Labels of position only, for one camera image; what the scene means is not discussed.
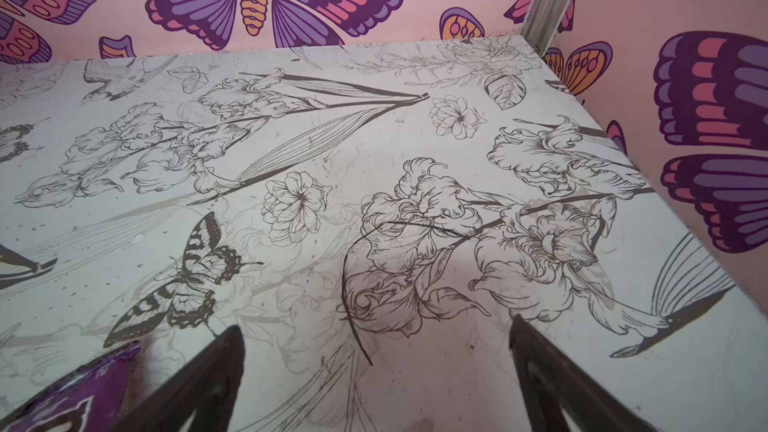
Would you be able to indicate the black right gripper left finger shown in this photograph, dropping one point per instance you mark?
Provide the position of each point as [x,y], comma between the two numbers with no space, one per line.
[201,396]

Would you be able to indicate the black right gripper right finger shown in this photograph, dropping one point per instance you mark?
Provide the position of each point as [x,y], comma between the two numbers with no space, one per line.
[558,394]

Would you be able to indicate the purple snack bar wrapper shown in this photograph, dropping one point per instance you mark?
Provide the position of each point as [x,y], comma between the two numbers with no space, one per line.
[86,399]

